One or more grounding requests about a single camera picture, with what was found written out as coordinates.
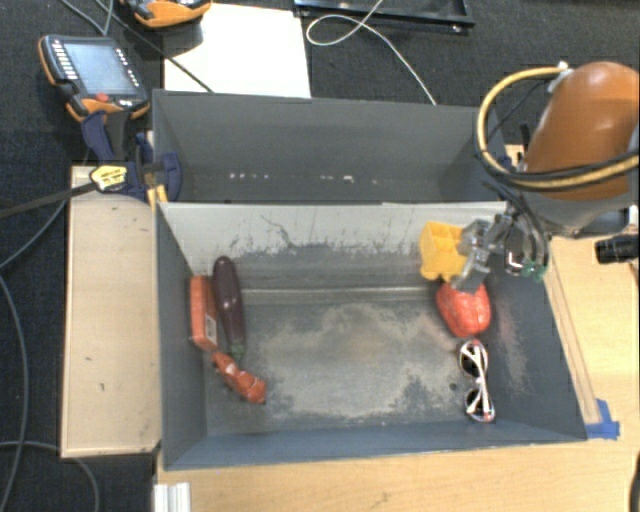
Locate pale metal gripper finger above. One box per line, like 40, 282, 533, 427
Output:
457, 220, 485, 261
451, 248, 494, 294

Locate yellow plastic box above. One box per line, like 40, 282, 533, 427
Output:
418, 220, 471, 282

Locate red toy pepper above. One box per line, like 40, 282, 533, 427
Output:
434, 280, 493, 339

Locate white sunglasses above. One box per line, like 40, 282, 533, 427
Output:
458, 338, 497, 424

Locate grey metal bin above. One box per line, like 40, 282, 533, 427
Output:
151, 88, 589, 472

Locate purple toy eggplant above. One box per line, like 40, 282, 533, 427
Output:
211, 255, 248, 357

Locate red-brown flat block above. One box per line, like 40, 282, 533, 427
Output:
188, 275, 220, 351

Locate pale wood board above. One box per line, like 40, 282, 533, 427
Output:
59, 166, 164, 459

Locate black cylinder on white bracket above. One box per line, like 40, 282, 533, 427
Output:
594, 233, 640, 267

